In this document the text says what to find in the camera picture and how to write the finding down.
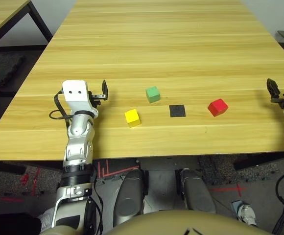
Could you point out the beige robot torso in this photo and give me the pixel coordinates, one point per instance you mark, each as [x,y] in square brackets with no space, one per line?
[161,224]

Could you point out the black table foot beam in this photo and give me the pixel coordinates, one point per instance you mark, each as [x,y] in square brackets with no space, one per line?
[259,161]
[5,167]

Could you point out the white sneaker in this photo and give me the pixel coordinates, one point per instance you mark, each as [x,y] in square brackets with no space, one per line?
[248,215]

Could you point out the small grey flat pedal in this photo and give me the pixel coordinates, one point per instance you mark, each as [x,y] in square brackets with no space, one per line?
[235,206]

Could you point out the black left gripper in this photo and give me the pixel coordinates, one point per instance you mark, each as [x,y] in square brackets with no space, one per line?
[95,97]

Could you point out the grey right robot leg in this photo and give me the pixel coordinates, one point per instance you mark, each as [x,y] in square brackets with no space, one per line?
[196,193]

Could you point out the red wooden block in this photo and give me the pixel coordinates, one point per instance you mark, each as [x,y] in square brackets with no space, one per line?
[217,107]

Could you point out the grey robot leg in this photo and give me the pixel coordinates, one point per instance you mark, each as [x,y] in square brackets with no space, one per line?
[129,195]
[196,193]

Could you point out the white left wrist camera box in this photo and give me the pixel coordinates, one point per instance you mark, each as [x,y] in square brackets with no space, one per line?
[74,94]

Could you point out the grey left robot leg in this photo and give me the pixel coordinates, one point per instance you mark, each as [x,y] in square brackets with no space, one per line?
[129,195]

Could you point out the dark foam pad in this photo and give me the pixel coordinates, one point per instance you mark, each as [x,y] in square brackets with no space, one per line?
[2,68]

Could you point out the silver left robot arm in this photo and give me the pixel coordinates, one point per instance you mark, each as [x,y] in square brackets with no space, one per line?
[79,147]

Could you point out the green wooden block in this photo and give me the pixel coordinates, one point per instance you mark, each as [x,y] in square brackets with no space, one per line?
[153,94]

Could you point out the wooden side table black frame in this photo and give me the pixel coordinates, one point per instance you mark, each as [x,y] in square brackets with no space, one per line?
[2,12]

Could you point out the yellow wooden block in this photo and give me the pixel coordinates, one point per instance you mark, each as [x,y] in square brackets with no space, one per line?
[132,118]

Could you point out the black square marker patch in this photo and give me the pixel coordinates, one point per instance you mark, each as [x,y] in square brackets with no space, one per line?
[177,110]

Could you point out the speckled black floor mat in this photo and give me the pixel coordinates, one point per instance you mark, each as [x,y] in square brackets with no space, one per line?
[220,169]

